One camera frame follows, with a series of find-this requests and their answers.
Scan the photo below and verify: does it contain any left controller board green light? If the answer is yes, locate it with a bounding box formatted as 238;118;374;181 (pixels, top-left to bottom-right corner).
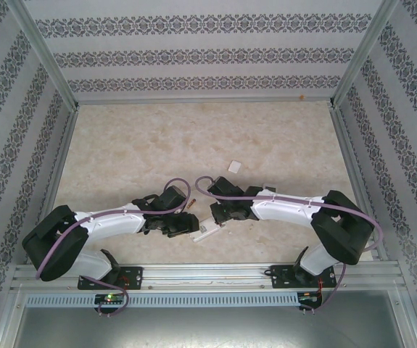
94;292;126;306

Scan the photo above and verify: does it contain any right controller board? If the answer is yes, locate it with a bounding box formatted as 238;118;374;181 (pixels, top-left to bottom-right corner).
297;291;323;305

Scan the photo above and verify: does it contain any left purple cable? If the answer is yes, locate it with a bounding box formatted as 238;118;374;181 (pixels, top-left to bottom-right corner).
35;176;191;318

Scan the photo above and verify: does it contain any purple cable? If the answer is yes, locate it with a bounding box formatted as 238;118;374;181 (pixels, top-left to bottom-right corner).
195;175;382;315
35;176;191;318

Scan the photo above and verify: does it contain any aluminium mounting rail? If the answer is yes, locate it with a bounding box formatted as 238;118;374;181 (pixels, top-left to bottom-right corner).
11;262;405;293

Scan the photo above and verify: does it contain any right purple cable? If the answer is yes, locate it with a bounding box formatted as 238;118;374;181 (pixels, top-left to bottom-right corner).
195;175;382;315

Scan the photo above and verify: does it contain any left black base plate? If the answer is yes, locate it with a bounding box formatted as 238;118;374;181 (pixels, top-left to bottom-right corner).
76;265;144;291

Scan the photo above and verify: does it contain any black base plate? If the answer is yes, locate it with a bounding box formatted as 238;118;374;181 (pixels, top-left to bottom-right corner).
270;263;337;290
76;265;144;291

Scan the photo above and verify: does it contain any grey slotted cable duct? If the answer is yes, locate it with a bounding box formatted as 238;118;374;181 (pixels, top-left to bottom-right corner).
24;291;300;308

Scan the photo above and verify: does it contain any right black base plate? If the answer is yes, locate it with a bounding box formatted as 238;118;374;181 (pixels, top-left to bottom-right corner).
270;263;337;290

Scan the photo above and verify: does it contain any right aluminium side rail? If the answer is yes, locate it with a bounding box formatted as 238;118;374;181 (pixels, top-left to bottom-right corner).
329;101;389;262

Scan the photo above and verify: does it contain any aluminium side rail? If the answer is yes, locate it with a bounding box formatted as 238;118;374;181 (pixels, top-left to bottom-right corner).
329;101;389;262
26;104;81;265

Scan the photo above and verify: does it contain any left aluminium side rail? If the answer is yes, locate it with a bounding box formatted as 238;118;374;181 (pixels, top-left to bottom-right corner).
26;104;81;265

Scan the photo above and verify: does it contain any right aluminium frame post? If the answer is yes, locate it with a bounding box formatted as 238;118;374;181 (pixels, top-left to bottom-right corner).
329;0;401;108

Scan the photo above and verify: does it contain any aluminium frame post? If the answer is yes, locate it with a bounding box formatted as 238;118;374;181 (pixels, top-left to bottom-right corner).
329;0;401;108
7;0;81;109

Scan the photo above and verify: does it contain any left aluminium frame post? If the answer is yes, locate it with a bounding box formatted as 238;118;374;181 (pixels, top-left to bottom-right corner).
7;0;81;109

